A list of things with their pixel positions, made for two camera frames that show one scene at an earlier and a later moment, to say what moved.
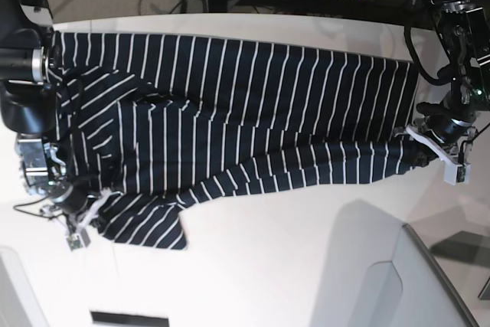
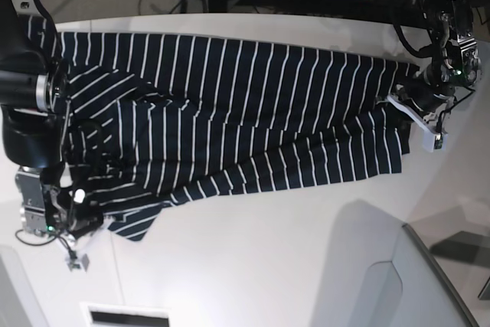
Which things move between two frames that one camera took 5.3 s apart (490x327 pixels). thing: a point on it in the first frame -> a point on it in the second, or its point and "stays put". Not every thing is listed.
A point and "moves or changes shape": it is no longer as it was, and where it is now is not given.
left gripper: x=72 y=197 -> x=82 y=217
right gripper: x=447 y=122 -> x=428 y=100
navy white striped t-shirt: x=148 y=123 moves or changes shape
